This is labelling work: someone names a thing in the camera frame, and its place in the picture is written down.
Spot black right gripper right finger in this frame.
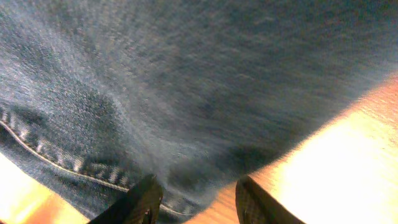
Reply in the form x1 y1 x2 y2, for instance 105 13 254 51
235 175 304 224

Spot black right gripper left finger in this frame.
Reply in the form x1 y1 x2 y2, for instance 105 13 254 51
88 175 163 224

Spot blue denim jeans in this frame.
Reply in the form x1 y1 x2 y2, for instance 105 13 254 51
1 0 397 223

